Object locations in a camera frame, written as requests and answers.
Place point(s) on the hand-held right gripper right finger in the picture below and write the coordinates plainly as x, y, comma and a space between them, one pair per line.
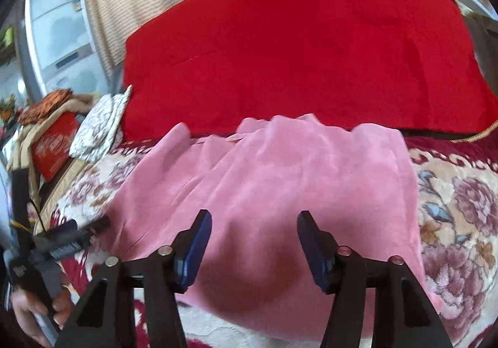
317, 250

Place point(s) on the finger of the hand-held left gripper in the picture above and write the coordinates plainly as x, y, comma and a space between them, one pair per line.
87, 228
20, 207

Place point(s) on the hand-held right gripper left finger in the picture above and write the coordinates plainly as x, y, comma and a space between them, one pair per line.
194, 250

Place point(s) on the pink fleece garment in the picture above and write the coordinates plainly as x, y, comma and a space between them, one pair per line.
272, 184

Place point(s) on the person's left hand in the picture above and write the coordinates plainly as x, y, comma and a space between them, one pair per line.
25, 313

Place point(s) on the beige coat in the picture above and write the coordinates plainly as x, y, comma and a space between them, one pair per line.
27, 137

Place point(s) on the flower arrangement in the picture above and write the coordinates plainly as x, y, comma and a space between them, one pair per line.
7, 106

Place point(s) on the white patterned cushion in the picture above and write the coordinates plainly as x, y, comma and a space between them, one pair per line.
101, 126

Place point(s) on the orange patterned folded cloth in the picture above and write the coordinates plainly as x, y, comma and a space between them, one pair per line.
46, 104

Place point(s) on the floral plush blanket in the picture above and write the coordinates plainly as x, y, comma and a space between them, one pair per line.
459, 215

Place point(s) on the standing air conditioner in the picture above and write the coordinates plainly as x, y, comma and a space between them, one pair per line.
62, 32

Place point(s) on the red sofa cover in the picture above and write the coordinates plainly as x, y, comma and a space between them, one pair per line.
303, 60

